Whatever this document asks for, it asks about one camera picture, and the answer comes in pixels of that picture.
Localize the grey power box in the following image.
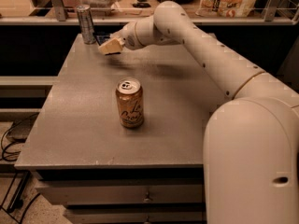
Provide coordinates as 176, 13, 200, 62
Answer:
6, 119, 34, 143

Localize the grey drawer cabinet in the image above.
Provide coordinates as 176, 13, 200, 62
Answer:
16, 39, 225, 224

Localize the orange LaCroix can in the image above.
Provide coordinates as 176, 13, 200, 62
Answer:
115, 77, 144, 128

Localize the dark blue rxbar wrapper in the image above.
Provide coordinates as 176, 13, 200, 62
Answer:
93, 32, 110, 46

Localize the colourful snack bag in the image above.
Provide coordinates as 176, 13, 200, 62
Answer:
195, 0, 256, 18

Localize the silver blue redbull can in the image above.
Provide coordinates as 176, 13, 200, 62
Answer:
76, 5, 95, 44

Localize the grey metal railing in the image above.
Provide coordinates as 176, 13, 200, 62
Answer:
0, 0, 299, 26

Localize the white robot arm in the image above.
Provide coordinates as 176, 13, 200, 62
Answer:
99, 1, 299, 224

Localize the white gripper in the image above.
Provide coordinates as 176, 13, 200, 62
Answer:
99, 22, 140, 55

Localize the black cables left floor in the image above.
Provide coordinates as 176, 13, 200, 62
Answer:
0, 114, 41, 224

